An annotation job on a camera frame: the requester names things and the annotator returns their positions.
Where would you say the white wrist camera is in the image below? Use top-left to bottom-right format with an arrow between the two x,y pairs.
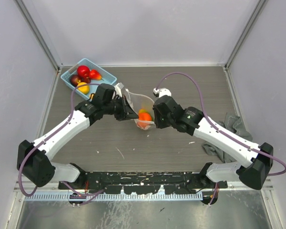
114,82 -> 125,97
153,88 -> 172,98

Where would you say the small dark red fruit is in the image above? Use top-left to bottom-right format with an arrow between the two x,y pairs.
82,77 -> 91,83

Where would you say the green orange mango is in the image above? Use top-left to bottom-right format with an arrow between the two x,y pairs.
139,109 -> 150,114

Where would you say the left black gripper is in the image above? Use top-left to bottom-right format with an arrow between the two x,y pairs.
102,94 -> 138,121

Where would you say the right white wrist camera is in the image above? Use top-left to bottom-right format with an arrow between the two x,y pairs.
153,88 -> 172,98

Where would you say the dark red plum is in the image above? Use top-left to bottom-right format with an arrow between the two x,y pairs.
69,74 -> 82,87

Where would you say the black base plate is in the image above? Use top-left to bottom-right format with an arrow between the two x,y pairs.
69,172 -> 215,195

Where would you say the grey cloth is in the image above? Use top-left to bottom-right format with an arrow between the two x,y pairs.
202,113 -> 253,163

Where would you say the red apple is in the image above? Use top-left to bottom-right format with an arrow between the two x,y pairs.
77,65 -> 90,77

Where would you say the light blue cable duct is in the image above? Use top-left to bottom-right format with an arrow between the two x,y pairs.
24,191 -> 203,202

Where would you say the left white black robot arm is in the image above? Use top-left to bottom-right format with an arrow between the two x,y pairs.
17,83 -> 138,189

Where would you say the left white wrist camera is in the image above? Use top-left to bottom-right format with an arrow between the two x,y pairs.
114,82 -> 125,97

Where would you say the clear zip top bag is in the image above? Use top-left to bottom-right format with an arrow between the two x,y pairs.
125,89 -> 155,130

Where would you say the red pear shaped fruit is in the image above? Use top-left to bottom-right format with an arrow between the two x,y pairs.
89,69 -> 102,81

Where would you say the orange tangerine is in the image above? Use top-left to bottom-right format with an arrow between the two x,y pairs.
139,112 -> 153,121

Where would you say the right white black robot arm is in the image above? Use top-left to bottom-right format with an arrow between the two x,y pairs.
153,95 -> 274,190

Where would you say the light blue plastic basket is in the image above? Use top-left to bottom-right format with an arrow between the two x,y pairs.
61,58 -> 117,100

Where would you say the yellow lemon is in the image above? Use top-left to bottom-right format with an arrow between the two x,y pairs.
77,82 -> 90,94

